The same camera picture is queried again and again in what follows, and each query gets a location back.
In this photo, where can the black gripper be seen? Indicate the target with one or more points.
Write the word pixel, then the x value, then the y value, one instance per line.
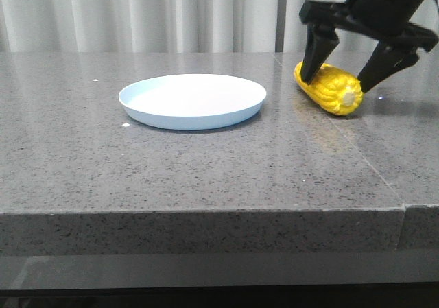
pixel 387 21

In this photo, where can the yellow corn cob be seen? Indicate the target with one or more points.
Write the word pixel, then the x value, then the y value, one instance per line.
pixel 336 91

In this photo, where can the light blue round plate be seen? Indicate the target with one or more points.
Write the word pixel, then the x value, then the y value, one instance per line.
pixel 192 101

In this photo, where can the white pleated curtain right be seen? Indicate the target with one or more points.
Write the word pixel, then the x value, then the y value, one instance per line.
pixel 291 33

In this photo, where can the white pleated curtain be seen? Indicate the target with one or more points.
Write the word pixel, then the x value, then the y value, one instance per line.
pixel 291 33
pixel 139 25

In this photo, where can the white pleated curtain left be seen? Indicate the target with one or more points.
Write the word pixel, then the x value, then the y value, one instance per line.
pixel 139 25

